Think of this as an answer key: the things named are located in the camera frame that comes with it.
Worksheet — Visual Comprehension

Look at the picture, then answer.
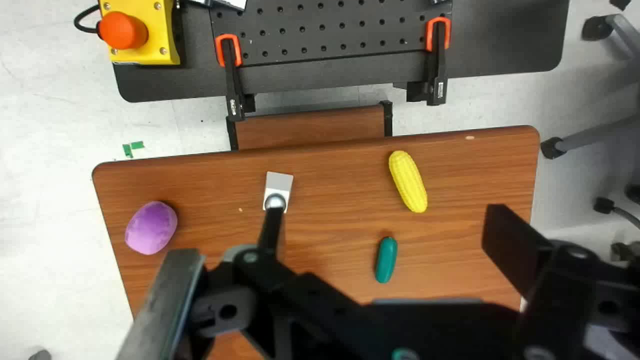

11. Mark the yellow emergency stop box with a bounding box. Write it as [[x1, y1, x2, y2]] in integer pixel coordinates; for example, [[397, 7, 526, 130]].
[[96, 0, 181, 68]]

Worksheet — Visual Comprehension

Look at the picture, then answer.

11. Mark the yellow toy corn cob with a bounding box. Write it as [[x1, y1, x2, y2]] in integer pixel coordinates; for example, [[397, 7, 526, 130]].
[[385, 149, 430, 216]]

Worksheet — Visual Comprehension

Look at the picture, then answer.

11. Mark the black emergency stop cable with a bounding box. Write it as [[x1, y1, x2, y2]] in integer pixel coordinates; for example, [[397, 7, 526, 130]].
[[71, 4, 103, 36]]

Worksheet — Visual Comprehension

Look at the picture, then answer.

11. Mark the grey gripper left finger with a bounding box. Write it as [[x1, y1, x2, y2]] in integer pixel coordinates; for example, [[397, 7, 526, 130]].
[[114, 247, 262, 360]]

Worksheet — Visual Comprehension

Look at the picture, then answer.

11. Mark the orange and black clamp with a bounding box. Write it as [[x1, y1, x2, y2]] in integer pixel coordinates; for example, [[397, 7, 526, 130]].
[[214, 32, 257, 122], [406, 16, 453, 108]]

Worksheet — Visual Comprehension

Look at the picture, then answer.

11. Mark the black cart top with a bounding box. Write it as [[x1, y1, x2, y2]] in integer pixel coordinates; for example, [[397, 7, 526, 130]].
[[110, 0, 572, 104]]

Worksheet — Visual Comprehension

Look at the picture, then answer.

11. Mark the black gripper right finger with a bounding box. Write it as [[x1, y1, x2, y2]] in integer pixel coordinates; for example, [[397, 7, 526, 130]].
[[479, 203, 640, 360]]

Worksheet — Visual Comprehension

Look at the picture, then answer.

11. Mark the green toy cucumber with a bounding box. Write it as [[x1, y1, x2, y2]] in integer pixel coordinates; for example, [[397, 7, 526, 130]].
[[372, 235, 399, 287]]

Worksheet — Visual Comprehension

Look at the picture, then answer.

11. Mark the purple plush toy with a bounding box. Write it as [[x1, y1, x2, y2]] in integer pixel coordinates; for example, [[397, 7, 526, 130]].
[[124, 201, 179, 258]]

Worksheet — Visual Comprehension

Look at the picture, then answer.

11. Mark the black perforated mounting board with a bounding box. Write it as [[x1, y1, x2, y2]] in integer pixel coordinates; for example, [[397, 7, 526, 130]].
[[205, 0, 455, 68]]

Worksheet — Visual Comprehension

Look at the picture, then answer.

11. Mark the small wooden shelf board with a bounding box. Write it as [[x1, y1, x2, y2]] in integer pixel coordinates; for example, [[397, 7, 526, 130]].
[[225, 101, 395, 152]]

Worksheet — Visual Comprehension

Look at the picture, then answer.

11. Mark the office chair wheel base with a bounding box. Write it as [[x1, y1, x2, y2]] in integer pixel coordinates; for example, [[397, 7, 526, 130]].
[[538, 9, 640, 266]]

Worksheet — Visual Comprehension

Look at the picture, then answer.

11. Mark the white shaker with silver cap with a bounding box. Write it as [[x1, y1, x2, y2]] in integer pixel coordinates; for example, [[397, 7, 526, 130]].
[[260, 171, 295, 216]]

